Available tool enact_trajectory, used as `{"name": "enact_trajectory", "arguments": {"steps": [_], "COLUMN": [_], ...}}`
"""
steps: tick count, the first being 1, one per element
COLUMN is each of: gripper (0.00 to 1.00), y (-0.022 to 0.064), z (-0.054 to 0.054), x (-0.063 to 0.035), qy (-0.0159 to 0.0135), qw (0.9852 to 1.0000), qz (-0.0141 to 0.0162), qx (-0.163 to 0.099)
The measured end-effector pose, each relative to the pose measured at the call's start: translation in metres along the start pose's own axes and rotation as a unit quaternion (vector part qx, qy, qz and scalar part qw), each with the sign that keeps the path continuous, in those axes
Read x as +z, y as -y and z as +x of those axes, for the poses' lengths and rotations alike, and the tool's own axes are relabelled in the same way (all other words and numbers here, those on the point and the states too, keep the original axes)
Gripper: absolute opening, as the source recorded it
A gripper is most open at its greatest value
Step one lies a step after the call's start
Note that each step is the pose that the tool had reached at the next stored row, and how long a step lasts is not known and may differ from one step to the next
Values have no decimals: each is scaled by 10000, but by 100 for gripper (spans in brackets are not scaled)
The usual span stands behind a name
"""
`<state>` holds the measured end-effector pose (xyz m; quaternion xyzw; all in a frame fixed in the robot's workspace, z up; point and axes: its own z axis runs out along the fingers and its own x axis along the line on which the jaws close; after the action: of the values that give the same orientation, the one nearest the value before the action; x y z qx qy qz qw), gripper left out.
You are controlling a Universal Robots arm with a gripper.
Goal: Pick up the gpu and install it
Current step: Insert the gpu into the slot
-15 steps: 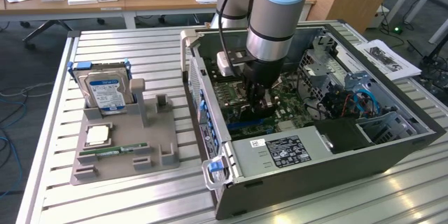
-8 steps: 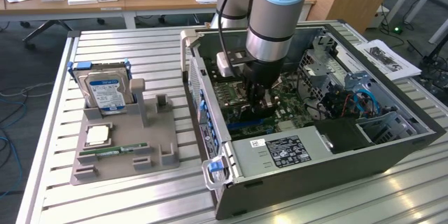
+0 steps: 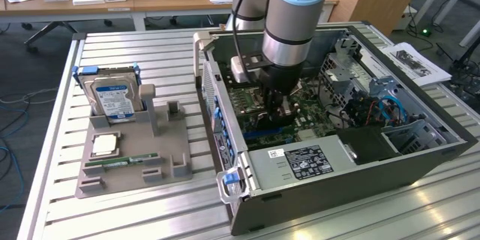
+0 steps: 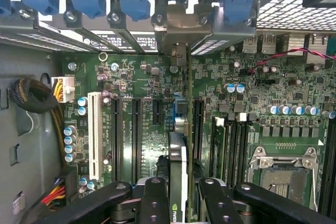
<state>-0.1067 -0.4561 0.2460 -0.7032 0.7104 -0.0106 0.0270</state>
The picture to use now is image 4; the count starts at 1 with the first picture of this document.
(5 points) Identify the RAM slot with white latches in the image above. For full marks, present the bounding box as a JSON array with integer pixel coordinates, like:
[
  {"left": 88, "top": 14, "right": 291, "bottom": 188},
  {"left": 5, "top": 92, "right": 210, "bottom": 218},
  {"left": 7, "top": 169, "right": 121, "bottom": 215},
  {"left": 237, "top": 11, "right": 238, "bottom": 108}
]
[
  {"left": 233, "top": 112, "right": 247, "bottom": 185},
  {"left": 329, "top": 119, "right": 336, "bottom": 219}
]

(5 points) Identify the long black expansion slot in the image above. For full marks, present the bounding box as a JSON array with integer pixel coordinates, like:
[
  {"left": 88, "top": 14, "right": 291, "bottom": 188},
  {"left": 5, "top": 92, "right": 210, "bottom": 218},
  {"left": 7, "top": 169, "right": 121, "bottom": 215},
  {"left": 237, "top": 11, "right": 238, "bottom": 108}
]
[
  {"left": 192, "top": 99, "right": 206, "bottom": 162},
  {"left": 130, "top": 97, "right": 144, "bottom": 184},
  {"left": 110, "top": 95, "right": 123, "bottom": 183}
]

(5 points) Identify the CPU socket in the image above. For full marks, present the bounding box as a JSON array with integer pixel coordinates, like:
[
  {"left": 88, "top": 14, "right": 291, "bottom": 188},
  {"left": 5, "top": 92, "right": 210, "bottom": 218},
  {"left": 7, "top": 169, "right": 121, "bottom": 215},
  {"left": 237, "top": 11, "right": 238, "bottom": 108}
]
[{"left": 248, "top": 145, "right": 321, "bottom": 224}]

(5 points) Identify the white PCI expansion slot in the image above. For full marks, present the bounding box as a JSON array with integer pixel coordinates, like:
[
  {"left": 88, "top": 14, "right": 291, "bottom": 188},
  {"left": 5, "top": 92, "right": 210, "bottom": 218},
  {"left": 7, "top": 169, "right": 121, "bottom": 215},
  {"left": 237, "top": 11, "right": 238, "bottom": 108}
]
[{"left": 87, "top": 91, "right": 103, "bottom": 180}]

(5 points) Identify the short black expansion slot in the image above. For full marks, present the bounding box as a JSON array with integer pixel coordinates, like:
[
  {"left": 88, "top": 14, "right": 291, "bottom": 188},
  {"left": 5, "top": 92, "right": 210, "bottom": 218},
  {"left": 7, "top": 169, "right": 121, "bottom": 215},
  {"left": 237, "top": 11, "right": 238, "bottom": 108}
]
[{"left": 151, "top": 97, "right": 164, "bottom": 125}]

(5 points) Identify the green motherboard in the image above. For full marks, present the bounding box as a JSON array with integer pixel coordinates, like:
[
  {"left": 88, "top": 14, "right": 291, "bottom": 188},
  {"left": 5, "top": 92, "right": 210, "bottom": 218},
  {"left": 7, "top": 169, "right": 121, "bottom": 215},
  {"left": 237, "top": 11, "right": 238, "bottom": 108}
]
[{"left": 61, "top": 49, "right": 336, "bottom": 224}]

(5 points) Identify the white power connector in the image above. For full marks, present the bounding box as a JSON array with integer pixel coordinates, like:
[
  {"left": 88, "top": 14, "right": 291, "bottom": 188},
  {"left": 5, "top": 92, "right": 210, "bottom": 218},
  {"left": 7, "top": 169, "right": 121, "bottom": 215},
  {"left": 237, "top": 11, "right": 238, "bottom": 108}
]
[{"left": 51, "top": 76, "right": 76, "bottom": 103}]

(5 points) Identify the open dark PC case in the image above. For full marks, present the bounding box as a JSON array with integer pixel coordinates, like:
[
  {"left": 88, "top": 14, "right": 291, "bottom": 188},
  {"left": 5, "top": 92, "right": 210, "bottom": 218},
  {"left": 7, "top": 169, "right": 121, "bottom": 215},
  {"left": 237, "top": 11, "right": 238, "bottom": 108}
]
[{"left": 0, "top": 0, "right": 336, "bottom": 224}]

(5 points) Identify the coloured power wire bundle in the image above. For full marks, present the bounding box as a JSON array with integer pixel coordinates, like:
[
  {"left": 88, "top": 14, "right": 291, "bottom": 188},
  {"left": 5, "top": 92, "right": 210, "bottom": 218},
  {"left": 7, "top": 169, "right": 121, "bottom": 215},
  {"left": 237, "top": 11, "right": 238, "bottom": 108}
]
[{"left": 39, "top": 167, "right": 79, "bottom": 210}]

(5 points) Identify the black sleeved power cable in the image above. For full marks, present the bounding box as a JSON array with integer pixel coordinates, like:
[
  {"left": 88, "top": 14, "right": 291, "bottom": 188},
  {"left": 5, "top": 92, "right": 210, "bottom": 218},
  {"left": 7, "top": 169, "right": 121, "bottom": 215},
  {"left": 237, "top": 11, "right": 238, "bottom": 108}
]
[{"left": 9, "top": 77, "right": 68, "bottom": 172}]

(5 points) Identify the red black twisted wire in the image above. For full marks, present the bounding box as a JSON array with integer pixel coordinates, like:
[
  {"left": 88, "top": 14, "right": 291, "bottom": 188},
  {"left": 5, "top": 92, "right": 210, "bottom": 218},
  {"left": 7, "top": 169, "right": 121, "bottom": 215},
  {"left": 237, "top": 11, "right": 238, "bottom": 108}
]
[{"left": 248, "top": 47, "right": 336, "bottom": 74}]

